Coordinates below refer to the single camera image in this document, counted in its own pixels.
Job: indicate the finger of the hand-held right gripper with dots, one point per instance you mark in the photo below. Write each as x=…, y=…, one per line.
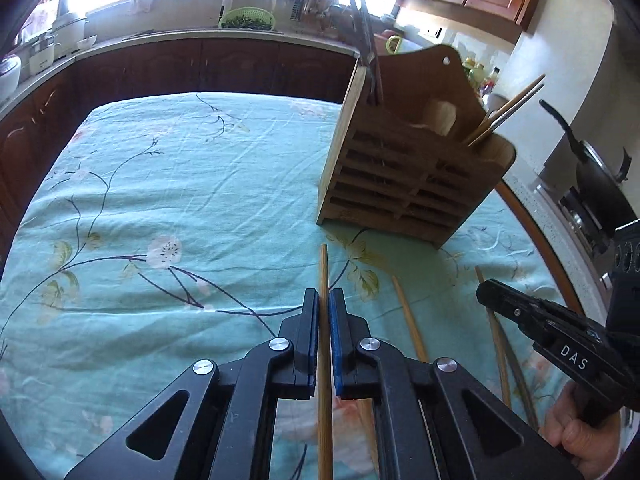
x=510, y=305

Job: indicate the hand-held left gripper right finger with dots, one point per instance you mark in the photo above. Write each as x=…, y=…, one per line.
x=336, y=340

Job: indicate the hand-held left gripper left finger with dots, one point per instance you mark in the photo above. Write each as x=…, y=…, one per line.
x=312, y=330

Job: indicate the light wooden chopstick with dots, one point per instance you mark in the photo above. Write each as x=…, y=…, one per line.
x=324, y=270
x=520, y=105
x=407, y=315
x=520, y=95
x=500, y=360

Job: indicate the wooden utensil holder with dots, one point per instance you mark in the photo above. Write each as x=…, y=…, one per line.
x=400, y=175

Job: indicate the metal chopstick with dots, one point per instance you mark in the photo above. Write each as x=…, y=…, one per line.
x=378, y=80
x=355, y=15

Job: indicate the person's right hand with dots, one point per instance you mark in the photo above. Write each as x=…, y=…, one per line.
x=580, y=440

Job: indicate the dark wooden chopstick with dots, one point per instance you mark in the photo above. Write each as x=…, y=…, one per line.
x=520, y=385

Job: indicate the gas stove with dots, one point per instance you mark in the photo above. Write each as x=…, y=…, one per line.
x=582, y=220

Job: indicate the black wok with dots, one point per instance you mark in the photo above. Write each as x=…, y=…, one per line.
x=600, y=185

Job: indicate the teal floral tablecloth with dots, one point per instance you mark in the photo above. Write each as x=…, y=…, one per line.
x=150, y=210

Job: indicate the green plastic basket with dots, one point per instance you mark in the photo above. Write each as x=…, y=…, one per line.
x=247, y=17

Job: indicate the small white bowl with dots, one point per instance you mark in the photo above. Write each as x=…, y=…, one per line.
x=87, y=42

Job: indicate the small white appliance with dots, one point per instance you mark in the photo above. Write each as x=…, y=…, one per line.
x=41, y=59

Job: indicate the white cooking pot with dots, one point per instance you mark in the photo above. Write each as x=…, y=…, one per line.
x=70, y=30

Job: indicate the white rice cooker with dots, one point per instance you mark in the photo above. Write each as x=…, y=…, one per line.
x=9, y=77

